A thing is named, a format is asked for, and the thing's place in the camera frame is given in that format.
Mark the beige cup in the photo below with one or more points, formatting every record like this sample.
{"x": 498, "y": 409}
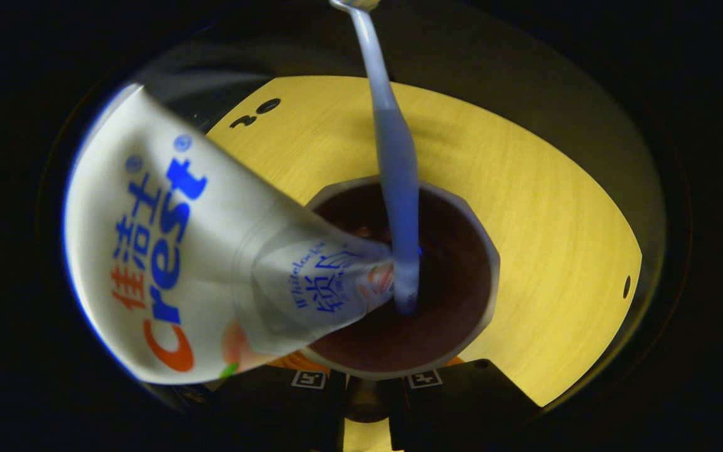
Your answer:
{"x": 449, "y": 282}

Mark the light blue toothbrush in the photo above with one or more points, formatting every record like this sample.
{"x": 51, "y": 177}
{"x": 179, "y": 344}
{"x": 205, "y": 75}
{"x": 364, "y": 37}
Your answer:
{"x": 396, "y": 169}

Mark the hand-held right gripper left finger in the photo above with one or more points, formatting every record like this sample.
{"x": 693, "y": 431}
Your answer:
{"x": 286, "y": 408}

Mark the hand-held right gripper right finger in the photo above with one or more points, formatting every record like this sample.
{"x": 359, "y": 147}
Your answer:
{"x": 462, "y": 402}

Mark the wooden desktop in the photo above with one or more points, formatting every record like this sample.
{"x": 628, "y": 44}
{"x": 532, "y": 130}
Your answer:
{"x": 556, "y": 251}

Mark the white toothpaste tube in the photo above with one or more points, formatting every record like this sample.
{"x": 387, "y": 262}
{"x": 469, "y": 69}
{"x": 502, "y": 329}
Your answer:
{"x": 211, "y": 263}

